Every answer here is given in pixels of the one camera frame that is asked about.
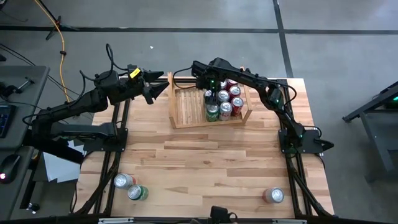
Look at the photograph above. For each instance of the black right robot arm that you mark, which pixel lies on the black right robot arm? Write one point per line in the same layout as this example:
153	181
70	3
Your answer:
245	77

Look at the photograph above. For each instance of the red soda can front-left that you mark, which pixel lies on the red soda can front-left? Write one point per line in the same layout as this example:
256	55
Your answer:
123	181

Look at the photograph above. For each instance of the white paper sheets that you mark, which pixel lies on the white paper sheets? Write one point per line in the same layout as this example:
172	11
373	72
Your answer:
59	168

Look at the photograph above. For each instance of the wooden slatted shelf crate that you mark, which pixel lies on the wooden slatted shelf crate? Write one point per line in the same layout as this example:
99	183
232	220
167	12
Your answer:
186	109

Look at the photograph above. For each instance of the black clamp tool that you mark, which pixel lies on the black clamp tool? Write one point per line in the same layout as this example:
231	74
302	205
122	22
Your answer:
9	90

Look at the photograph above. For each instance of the black computer mouse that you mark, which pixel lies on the black computer mouse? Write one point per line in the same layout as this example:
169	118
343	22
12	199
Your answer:
11	166

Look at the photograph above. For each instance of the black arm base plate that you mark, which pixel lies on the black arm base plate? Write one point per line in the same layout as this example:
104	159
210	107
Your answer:
311	146
93	145

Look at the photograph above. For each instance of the black aluminium table frame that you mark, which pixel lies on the black aluminium table frame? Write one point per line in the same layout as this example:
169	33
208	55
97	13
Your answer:
171	221

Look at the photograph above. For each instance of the black desk support beam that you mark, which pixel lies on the black desk support beam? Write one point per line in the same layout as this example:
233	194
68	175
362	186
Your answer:
56	152

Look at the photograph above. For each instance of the silver Diet Coke can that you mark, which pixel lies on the silver Diet Coke can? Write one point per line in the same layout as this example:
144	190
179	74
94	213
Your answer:
276	194
225	106

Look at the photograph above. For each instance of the black tripod stand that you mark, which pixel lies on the black tripod stand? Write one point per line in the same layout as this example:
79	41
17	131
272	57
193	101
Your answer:
58	22

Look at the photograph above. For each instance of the yellow label tag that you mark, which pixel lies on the yellow label tag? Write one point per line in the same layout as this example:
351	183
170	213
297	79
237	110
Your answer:
135	73

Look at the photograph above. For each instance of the black keyboard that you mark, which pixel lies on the black keyboard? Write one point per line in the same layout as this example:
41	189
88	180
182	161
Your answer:
4	121

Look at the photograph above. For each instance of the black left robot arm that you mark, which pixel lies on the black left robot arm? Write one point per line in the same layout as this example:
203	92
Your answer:
77	102

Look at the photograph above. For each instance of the dark metal side table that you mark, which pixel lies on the dark metal side table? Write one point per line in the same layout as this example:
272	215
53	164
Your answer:
370	105

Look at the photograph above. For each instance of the black caster wheel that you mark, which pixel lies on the black caster wheel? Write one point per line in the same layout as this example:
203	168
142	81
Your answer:
33	207

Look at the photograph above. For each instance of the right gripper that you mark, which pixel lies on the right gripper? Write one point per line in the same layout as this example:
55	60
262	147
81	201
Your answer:
206	70

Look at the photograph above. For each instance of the silver metal bracket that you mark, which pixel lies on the silver metal bracket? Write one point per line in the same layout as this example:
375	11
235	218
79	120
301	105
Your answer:
289	221
115	221

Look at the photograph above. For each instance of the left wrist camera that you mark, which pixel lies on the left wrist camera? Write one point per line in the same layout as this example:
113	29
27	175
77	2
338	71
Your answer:
132	66

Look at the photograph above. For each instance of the grey side desk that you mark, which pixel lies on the grey side desk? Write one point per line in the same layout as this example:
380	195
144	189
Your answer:
21	193
18	93

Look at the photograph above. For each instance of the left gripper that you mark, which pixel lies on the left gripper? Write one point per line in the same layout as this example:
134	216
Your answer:
133	88

